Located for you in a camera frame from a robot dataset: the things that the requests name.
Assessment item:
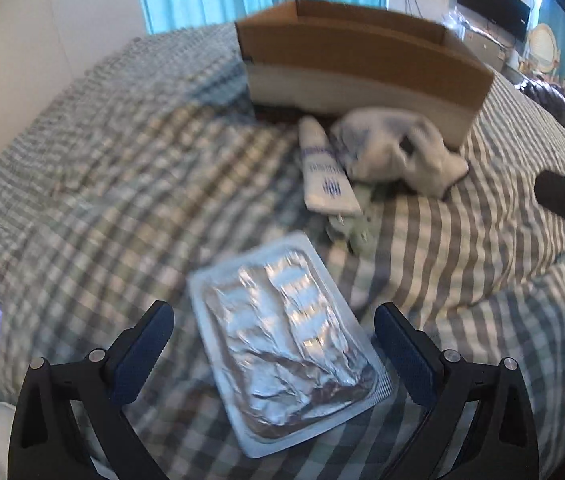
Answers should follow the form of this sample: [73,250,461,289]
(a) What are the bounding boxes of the white socks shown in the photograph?
[330,107,470,200]

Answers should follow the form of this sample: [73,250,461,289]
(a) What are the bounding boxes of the silver foil blister pack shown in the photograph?
[188,231,394,458]

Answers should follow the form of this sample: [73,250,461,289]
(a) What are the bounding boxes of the white toothpaste tube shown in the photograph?
[299,116,363,217]

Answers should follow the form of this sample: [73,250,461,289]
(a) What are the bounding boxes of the black puffy jacket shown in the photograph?
[514,79,565,129]

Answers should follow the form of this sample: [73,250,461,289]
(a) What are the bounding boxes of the oval vanity mirror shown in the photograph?
[527,23,560,74]

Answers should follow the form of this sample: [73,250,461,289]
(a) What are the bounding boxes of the silver mini fridge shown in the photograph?
[462,28,507,72]

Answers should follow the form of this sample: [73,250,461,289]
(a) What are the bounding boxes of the grey checkered bed sheet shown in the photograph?
[0,25,565,479]

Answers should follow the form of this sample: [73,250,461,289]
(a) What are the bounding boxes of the open cardboard box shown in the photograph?
[236,0,494,150]

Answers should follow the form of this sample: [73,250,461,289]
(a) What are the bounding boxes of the black wall television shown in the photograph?
[457,0,531,41]

